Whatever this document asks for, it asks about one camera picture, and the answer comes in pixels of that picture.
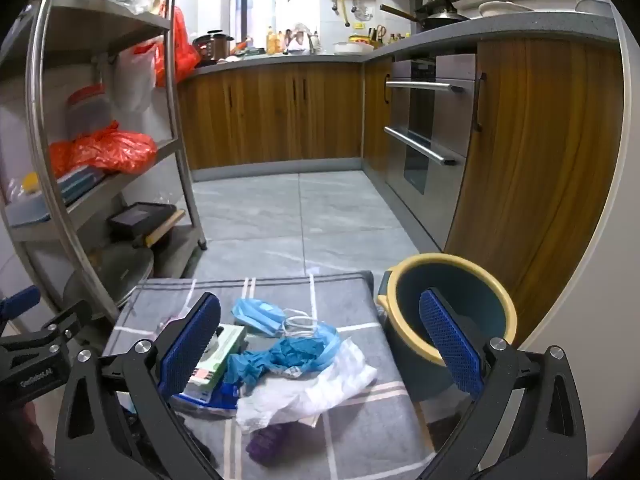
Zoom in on wooden base cabinet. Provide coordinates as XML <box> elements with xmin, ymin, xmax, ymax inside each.
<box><xmin>177</xmin><ymin>57</ymin><xmax>396</xmax><ymax>172</ymax></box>
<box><xmin>444</xmin><ymin>37</ymin><xmax>627</xmax><ymax>347</ymax></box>

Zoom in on hanging white plastic bag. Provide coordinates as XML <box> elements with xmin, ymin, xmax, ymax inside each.
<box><xmin>112</xmin><ymin>45</ymin><xmax>158</xmax><ymax>116</ymax></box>

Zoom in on grey kitchen countertop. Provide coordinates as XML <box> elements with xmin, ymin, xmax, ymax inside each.
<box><xmin>180</xmin><ymin>10</ymin><xmax>622</xmax><ymax>81</ymax></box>

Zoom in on black tray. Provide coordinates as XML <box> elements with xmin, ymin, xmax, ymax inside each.
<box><xmin>107</xmin><ymin>202</ymin><xmax>179</xmax><ymax>242</ymax></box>

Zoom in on wooden cutting board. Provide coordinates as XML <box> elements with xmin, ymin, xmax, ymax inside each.
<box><xmin>144</xmin><ymin>209</ymin><xmax>187</xmax><ymax>249</ymax></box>

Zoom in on red lid plastic container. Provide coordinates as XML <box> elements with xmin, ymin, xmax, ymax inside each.
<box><xmin>65</xmin><ymin>85</ymin><xmax>114</xmax><ymax>142</ymax></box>

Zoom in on yellow oil bottles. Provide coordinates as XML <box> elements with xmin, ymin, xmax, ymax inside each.
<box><xmin>265</xmin><ymin>26</ymin><xmax>287</xmax><ymax>56</ymax></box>

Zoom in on metal shelf rack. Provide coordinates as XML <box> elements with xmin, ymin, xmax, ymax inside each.
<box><xmin>0</xmin><ymin>0</ymin><xmax>208</xmax><ymax>321</ymax></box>

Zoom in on white green medicine box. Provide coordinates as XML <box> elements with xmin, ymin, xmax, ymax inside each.
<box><xmin>182</xmin><ymin>324</ymin><xmax>247</xmax><ymax>402</ymax></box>

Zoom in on yellow rim blue bin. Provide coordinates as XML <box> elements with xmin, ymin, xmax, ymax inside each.
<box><xmin>376</xmin><ymin>253</ymin><xmax>519</xmax><ymax>402</ymax></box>

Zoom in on stainless steel oven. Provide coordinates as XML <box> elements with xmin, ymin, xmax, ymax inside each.
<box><xmin>384</xmin><ymin>52</ymin><xmax>477</xmax><ymax>252</ymax></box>

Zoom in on purple tube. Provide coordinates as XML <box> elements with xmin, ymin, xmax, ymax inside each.
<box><xmin>245</xmin><ymin>424</ymin><xmax>302</xmax><ymax>466</ymax></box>

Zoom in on blue wet wipe packet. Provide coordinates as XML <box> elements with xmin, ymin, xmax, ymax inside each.
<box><xmin>170</xmin><ymin>382</ymin><xmax>242</xmax><ymax>419</ymax></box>

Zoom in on hanging red plastic bag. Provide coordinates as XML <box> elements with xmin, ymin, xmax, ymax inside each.
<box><xmin>132</xmin><ymin>5</ymin><xmax>202</xmax><ymax>88</ymax></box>

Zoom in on grey checked tablecloth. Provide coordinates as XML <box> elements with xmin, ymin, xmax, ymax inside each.
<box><xmin>102</xmin><ymin>270</ymin><xmax>437</xmax><ymax>480</ymax></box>

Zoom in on blue face mask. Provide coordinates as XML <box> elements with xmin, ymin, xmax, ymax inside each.
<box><xmin>231</xmin><ymin>298</ymin><xmax>322</xmax><ymax>339</ymax></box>

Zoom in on crumpled red plastic bag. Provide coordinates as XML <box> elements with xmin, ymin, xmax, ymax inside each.
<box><xmin>47</xmin><ymin>120</ymin><xmax>159</xmax><ymax>179</ymax></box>

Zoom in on white bowl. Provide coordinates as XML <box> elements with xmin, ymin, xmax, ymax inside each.
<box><xmin>333</xmin><ymin>40</ymin><xmax>375</xmax><ymax>56</ymax></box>

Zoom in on stack of flat containers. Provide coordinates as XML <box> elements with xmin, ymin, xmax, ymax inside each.
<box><xmin>7</xmin><ymin>165</ymin><xmax>107</xmax><ymax>227</ymax></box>

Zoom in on black wok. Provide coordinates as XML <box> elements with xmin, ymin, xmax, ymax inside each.
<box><xmin>380</xmin><ymin>4</ymin><xmax>472</xmax><ymax>32</ymax></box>

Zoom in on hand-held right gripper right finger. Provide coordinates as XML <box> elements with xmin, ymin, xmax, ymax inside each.
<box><xmin>415</xmin><ymin>287</ymin><xmax>587</xmax><ymax>480</ymax></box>

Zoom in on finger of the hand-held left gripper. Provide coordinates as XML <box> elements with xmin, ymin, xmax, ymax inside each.
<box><xmin>29</xmin><ymin>304</ymin><xmax>95</xmax><ymax>357</ymax></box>
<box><xmin>0</xmin><ymin>286</ymin><xmax>42</xmax><ymax>322</ymax></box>

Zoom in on blue disposable glove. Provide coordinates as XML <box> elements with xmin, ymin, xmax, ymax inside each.
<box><xmin>225</xmin><ymin>322</ymin><xmax>344</xmax><ymax>391</ymax></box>

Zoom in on dark rice cooker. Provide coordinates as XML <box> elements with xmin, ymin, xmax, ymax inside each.
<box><xmin>192</xmin><ymin>30</ymin><xmax>235</xmax><ymax>64</ymax></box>

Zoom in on white plate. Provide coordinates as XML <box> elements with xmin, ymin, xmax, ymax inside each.
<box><xmin>477</xmin><ymin>0</ymin><xmax>537</xmax><ymax>19</ymax></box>

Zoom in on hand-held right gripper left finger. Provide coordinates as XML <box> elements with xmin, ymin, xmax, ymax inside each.
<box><xmin>54</xmin><ymin>292</ymin><xmax>223</xmax><ymax>480</ymax></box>

